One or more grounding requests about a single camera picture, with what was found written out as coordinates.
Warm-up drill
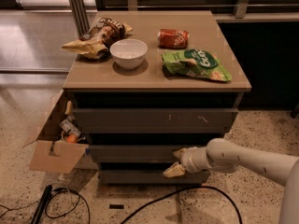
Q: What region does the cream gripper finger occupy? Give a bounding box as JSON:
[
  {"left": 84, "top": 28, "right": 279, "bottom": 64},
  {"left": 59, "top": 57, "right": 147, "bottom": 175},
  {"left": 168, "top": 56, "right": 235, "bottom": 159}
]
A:
[
  {"left": 163, "top": 161, "right": 185, "bottom": 178},
  {"left": 173, "top": 147, "right": 187, "bottom": 159}
]

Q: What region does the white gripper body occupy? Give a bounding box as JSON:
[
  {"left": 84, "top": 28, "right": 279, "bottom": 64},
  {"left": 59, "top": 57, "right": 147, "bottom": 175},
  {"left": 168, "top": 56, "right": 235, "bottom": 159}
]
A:
[{"left": 180, "top": 147, "right": 209, "bottom": 173}]

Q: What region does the grey drawer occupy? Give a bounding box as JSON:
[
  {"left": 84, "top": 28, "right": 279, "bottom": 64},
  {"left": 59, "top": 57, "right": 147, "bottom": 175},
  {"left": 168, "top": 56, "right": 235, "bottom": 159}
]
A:
[
  {"left": 89, "top": 145, "right": 185, "bottom": 163},
  {"left": 74, "top": 108, "right": 238, "bottom": 133},
  {"left": 99, "top": 170, "right": 210, "bottom": 185}
]

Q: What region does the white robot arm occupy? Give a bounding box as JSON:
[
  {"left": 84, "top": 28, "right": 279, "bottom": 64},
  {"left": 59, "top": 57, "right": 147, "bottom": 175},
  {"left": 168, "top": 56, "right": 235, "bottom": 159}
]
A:
[{"left": 163, "top": 138, "right": 299, "bottom": 224}]

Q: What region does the grey bottom drawer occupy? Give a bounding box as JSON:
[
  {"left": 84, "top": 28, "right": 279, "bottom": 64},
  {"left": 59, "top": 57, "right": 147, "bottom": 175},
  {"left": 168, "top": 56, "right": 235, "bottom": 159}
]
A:
[{"left": 99, "top": 170, "right": 210, "bottom": 185}]

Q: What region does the grey drawer cabinet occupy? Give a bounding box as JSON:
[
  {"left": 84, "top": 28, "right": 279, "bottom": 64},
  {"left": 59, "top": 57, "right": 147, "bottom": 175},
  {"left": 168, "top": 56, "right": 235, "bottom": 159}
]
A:
[{"left": 64, "top": 11, "right": 251, "bottom": 173}]

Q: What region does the grey top drawer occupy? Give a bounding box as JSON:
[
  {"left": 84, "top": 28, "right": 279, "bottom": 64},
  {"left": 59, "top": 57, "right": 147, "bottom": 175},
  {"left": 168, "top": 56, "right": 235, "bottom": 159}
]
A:
[{"left": 74, "top": 108, "right": 238, "bottom": 133}]

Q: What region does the green snack bag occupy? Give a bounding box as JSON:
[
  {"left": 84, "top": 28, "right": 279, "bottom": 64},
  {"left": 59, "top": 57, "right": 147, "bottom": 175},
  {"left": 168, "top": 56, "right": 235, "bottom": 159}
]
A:
[{"left": 162, "top": 49, "right": 232, "bottom": 82}]

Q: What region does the small orange fruit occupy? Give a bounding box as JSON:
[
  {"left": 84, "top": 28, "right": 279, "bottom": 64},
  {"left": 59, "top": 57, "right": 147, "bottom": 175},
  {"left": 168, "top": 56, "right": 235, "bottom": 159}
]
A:
[{"left": 66, "top": 134, "right": 78, "bottom": 143}]

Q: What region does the white ceramic bowl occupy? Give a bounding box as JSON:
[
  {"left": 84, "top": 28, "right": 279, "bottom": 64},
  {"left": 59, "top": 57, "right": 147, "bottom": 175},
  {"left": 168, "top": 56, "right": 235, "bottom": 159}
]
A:
[{"left": 110, "top": 39, "right": 148, "bottom": 70}]

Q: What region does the labelled can in box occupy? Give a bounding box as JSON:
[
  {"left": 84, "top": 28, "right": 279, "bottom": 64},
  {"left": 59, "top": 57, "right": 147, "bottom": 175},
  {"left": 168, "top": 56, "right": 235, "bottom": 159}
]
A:
[{"left": 60, "top": 119, "right": 81, "bottom": 136}]

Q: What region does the orange soda can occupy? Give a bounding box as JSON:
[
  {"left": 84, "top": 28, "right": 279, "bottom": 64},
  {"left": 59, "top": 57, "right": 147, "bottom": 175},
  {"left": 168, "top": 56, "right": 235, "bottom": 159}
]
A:
[{"left": 158, "top": 29, "right": 189, "bottom": 49}]

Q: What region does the open cardboard box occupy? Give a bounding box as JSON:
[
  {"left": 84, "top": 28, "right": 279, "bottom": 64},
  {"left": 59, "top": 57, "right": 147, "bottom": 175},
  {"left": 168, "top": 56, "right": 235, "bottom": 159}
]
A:
[{"left": 23, "top": 91, "right": 98, "bottom": 174}]

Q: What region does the brown chip bag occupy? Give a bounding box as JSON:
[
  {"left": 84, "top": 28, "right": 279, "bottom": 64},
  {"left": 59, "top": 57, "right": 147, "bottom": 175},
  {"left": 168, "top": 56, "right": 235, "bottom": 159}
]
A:
[{"left": 63, "top": 18, "right": 133, "bottom": 60}]

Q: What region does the black stick on floor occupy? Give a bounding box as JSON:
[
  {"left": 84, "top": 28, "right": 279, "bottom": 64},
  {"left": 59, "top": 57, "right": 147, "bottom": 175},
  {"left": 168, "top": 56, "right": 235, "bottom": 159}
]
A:
[{"left": 30, "top": 185, "right": 52, "bottom": 224}]

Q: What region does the black power cable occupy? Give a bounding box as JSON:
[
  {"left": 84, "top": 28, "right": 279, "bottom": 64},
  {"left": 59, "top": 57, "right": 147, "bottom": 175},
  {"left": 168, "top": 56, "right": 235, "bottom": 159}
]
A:
[{"left": 120, "top": 185, "right": 243, "bottom": 224}]

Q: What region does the black floor cable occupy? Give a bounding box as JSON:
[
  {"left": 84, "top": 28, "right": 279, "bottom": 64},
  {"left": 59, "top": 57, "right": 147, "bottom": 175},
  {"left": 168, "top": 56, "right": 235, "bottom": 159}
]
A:
[{"left": 0, "top": 187, "right": 92, "bottom": 224}]

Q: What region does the metal window frame post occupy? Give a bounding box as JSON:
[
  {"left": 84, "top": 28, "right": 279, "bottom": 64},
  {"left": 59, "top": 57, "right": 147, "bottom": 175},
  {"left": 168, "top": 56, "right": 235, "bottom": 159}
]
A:
[{"left": 68, "top": 0, "right": 90, "bottom": 36}]

